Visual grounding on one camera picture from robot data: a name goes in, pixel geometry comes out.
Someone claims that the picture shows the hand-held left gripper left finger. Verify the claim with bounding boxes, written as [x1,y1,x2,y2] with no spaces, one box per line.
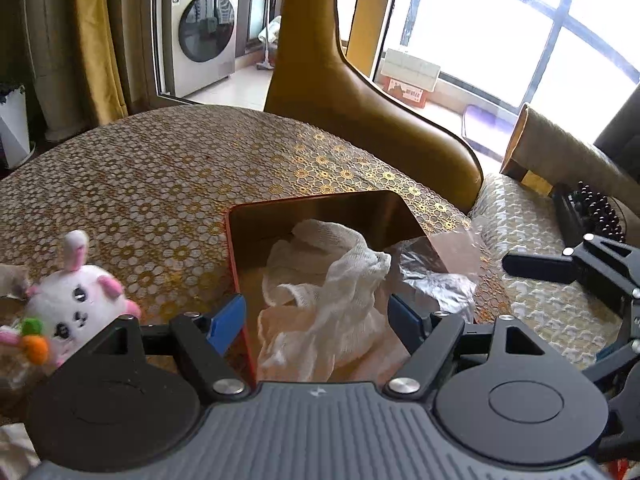
[75,294,251,402]

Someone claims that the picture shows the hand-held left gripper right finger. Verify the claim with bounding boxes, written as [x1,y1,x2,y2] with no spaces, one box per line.
[384,294,571,402]

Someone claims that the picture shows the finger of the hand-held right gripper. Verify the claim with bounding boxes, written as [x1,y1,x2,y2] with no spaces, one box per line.
[582,337,640,413]
[501,234,640,313]

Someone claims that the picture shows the white mesh cloth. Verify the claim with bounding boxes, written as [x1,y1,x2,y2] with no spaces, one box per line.
[257,219,411,383]

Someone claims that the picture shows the red tin box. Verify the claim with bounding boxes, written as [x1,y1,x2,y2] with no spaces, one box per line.
[224,190,451,386]

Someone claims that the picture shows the white plush bunny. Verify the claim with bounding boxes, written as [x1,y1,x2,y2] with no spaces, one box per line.
[0,230,142,368]

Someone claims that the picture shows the houndstooth seat cushion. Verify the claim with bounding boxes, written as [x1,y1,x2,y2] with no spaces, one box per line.
[472,172,626,371]

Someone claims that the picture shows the clear plastic wrapper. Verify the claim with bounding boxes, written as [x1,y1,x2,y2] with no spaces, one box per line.
[390,220,493,323]

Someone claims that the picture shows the purple stool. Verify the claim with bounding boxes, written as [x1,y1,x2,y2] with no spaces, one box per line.
[462,105,518,153]

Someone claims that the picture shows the red printed cardboard box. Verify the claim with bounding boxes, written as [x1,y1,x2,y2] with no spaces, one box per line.
[381,74,436,108]

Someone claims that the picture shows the grey fuzzy item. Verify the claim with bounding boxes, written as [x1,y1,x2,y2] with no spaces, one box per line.
[0,264,31,297]

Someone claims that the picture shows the tan leather chair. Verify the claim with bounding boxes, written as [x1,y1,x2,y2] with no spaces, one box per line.
[263,0,483,211]

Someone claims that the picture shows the white box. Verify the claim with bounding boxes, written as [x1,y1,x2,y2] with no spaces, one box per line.
[382,47,442,92]

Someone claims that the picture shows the mop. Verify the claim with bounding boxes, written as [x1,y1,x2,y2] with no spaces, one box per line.
[256,0,282,71]

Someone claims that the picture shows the white planter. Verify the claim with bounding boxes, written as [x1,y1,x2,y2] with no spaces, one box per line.
[0,85,37,168]

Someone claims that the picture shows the silver washing machine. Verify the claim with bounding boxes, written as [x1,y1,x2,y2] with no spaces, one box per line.
[161,0,240,98]

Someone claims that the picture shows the gold curtain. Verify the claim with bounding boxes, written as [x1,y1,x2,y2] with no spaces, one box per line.
[75,0,128,123]

